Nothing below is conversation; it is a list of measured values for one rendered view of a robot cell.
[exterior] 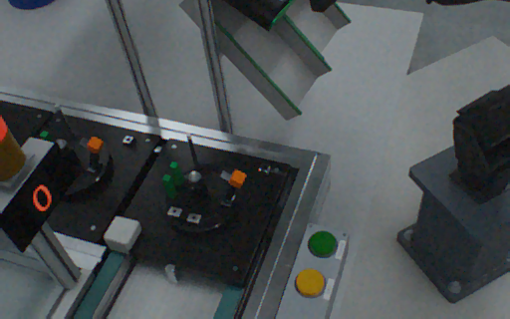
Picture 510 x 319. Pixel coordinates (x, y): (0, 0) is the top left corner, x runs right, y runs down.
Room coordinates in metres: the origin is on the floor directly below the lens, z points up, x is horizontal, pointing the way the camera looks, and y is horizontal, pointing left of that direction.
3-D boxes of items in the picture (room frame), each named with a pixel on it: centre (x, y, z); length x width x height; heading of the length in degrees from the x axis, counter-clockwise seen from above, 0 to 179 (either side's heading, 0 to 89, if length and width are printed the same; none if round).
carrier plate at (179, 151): (0.56, 0.10, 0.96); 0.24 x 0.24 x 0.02; 64
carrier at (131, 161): (0.68, 0.33, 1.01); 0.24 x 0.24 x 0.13; 64
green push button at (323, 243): (0.46, -0.09, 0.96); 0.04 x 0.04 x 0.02
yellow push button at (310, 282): (0.39, -0.06, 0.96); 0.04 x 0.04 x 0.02
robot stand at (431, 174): (0.47, -0.32, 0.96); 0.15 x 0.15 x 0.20; 22
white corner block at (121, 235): (0.52, 0.23, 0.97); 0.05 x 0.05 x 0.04; 64
